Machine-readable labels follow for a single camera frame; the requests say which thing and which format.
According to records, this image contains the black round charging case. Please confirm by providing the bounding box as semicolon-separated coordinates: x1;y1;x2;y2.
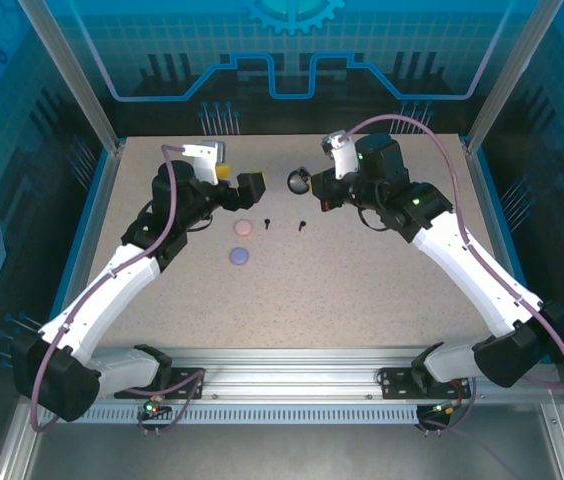
286;167;312;196

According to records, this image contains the blue table edge strip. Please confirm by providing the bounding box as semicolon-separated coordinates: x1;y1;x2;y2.
34;147;113;364
475;151;557;364

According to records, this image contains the small LED circuit board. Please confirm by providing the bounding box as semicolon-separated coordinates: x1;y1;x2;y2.
429;399;463;419
141;397;171;419

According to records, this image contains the grey metal panel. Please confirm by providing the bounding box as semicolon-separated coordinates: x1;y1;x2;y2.
26;423;561;480

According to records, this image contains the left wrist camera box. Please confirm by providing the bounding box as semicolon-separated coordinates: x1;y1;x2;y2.
181;142;228;184

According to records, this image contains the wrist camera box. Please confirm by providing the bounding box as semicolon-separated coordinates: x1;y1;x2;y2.
181;142;228;184
320;130;361;180

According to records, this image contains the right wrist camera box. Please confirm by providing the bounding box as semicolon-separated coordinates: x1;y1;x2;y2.
320;130;361;180

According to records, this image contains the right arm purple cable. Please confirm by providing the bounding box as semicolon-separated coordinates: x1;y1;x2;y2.
344;113;564;437

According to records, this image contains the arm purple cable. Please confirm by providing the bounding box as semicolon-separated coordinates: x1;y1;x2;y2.
29;143;208;437
344;113;564;437

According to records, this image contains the aluminium frame post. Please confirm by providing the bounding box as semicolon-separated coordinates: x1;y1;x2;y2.
464;0;564;154
15;0;126;154

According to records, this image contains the aluminium mounting rail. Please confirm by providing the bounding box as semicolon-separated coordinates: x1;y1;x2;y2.
26;348;561;407

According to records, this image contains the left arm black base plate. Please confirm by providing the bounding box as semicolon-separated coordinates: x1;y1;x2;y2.
114;367;207;400

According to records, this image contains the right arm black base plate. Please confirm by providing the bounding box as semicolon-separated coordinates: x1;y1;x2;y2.
379;367;472;400

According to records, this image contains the slotted grey cable duct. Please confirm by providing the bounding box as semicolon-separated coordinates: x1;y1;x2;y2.
40;405;421;425

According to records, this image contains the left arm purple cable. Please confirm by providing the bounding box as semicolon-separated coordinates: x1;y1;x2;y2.
29;143;208;437

